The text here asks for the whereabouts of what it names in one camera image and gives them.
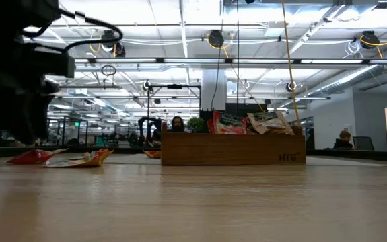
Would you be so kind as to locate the black background robot arm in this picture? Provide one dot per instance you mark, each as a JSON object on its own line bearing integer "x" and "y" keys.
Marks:
{"x": 149, "y": 131}

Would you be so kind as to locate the red strawberry tea packet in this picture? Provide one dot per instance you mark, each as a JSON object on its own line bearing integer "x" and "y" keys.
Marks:
{"x": 230, "y": 124}
{"x": 33, "y": 156}
{"x": 210, "y": 126}

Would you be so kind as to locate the black gantry frame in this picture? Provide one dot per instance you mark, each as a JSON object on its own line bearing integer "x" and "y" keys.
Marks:
{"x": 174, "y": 86}

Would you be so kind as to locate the grey office chair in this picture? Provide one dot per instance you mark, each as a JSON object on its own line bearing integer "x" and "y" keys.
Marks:
{"x": 364, "y": 142}

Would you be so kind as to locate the wooden tea box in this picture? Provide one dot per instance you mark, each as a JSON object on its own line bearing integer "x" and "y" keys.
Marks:
{"x": 233, "y": 151}

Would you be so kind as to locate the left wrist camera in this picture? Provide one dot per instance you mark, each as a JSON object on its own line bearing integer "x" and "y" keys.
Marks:
{"x": 55, "y": 64}

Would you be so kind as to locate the silver ventilation duct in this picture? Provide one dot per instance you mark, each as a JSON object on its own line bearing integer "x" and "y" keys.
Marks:
{"x": 348, "y": 79}

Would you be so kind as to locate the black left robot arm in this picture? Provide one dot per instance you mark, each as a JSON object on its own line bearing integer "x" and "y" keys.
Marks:
{"x": 11, "y": 17}

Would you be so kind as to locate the orange tea packet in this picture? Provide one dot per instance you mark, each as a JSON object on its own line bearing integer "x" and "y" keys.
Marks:
{"x": 152, "y": 154}

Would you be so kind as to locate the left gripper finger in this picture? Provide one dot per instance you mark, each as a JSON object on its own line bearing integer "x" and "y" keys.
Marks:
{"x": 15, "y": 121}

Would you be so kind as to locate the small potted plant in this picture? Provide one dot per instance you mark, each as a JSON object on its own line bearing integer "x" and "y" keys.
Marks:
{"x": 196, "y": 124}

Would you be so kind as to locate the person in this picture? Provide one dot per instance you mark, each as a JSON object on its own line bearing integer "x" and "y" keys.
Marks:
{"x": 177, "y": 124}
{"x": 344, "y": 141}

